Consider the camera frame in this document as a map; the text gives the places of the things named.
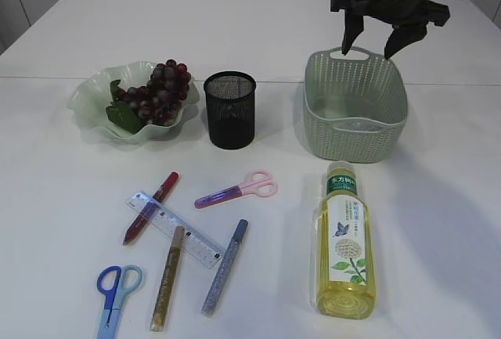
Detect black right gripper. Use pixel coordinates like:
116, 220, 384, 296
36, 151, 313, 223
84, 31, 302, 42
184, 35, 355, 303
330, 0, 449, 60

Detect clear plastic sheet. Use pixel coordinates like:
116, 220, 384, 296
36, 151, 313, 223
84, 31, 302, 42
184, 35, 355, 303
333, 117, 387, 132

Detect purple artificial grape bunch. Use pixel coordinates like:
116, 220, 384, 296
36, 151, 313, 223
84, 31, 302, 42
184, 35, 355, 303
106, 59, 191, 134

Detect yellow tea bottle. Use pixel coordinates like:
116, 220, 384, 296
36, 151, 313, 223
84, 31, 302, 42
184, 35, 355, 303
315, 161, 377, 319

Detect green plastic woven basket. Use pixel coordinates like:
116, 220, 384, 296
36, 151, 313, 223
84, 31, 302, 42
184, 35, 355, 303
303, 48, 409, 164

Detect black mesh pen holder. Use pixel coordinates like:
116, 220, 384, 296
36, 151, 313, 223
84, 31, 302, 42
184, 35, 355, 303
204, 70, 257, 150

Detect clear plastic ruler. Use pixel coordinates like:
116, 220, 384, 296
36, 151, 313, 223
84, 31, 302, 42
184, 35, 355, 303
126, 191, 225, 269

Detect red glitter glue pen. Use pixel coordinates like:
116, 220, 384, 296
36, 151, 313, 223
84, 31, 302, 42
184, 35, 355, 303
122, 171, 179, 246

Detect silver blue glitter glue pen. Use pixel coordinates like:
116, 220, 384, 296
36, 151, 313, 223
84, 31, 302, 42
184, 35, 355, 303
201, 219, 248, 317

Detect gold glitter glue pen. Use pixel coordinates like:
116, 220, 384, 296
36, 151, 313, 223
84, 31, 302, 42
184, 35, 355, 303
150, 225, 185, 332

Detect pink purple scissors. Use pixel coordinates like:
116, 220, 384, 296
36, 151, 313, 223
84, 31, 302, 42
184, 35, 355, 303
194, 170, 278, 209

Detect green wavy glass bowl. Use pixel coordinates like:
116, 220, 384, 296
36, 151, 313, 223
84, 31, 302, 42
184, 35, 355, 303
67, 59, 200, 144

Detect blue scissors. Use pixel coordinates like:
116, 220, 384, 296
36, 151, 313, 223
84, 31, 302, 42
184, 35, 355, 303
96, 265, 143, 339

